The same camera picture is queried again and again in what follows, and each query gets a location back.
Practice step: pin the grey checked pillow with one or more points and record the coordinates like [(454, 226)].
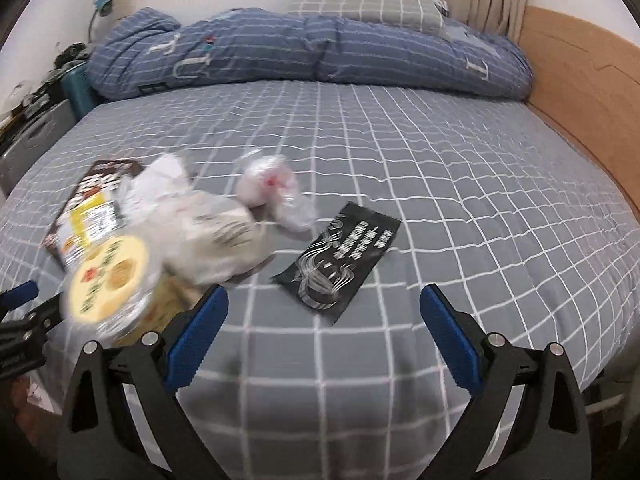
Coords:
[(365, 2)]

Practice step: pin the white plastic bag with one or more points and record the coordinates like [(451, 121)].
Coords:
[(155, 180)]

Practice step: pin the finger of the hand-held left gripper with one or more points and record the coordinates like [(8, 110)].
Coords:
[(20, 294), (30, 322)]

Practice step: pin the dark box with yellow label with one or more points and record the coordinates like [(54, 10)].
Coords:
[(85, 200)]

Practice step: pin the wooden headboard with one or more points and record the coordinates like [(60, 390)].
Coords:
[(575, 85)]

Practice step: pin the clear printed plastic bag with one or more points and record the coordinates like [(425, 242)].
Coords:
[(215, 240)]

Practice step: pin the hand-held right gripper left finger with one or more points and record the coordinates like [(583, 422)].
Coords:
[(200, 330)]

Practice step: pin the instant noodle cup yellow lid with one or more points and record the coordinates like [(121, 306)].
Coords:
[(110, 275)]

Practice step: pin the black printed packet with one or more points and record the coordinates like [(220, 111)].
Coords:
[(340, 260)]

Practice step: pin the teal suitcase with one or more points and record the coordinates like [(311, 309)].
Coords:
[(80, 92)]

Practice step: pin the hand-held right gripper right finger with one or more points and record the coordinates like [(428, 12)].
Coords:
[(450, 335)]

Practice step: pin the blue striped quilt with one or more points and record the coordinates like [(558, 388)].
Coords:
[(300, 50)]

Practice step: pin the grey suitcase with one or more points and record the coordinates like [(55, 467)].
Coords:
[(45, 125)]

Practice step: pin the clear bag with red print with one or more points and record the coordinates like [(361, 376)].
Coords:
[(265, 180)]

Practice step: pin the dark cloth pile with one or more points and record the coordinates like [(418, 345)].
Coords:
[(70, 57)]

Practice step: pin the teal desk lamp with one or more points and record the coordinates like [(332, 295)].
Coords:
[(104, 6)]

